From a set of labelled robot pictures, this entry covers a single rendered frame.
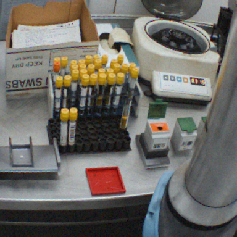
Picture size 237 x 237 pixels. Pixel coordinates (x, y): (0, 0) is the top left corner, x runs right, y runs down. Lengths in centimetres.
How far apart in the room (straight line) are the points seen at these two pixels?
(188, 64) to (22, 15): 53
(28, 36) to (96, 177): 50
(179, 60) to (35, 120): 39
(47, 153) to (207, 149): 45
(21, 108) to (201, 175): 61
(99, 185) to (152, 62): 36
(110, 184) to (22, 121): 26
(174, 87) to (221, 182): 63
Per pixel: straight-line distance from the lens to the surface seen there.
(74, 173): 80
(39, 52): 91
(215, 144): 37
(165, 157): 85
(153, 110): 82
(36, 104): 95
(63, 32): 113
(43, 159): 77
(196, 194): 43
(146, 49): 99
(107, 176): 80
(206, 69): 103
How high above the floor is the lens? 149
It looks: 41 degrees down
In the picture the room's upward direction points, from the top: 10 degrees clockwise
